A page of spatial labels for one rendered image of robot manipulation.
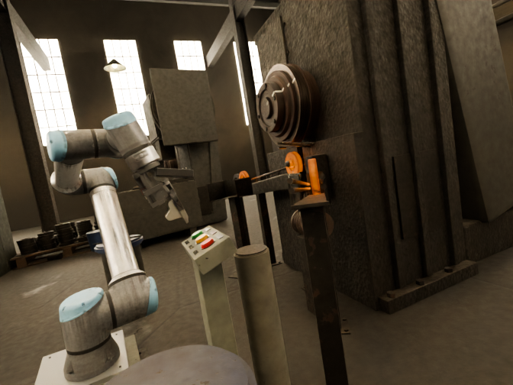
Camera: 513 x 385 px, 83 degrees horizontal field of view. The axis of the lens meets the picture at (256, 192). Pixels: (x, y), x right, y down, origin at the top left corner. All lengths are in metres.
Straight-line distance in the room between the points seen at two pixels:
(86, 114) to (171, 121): 7.88
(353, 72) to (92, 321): 1.49
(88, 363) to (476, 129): 2.18
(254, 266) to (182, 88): 3.67
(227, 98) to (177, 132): 8.50
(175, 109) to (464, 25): 3.29
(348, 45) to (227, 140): 10.85
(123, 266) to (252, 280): 0.61
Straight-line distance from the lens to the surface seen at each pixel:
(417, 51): 1.83
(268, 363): 1.10
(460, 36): 2.10
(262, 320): 1.02
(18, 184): 12.07
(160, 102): 4.24
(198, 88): 4.46
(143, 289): 1.32
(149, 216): 3.89
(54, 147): 1.00
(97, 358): 1.34
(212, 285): 0.88
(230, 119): 12.40
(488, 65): 2.26
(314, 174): 1.21
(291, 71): 1.66
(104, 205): 1.47
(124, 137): 0.90
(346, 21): 1.58
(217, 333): 0.94
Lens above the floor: 0.79
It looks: 5 degrees down
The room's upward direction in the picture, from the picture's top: 9 degrees counter-clockwise
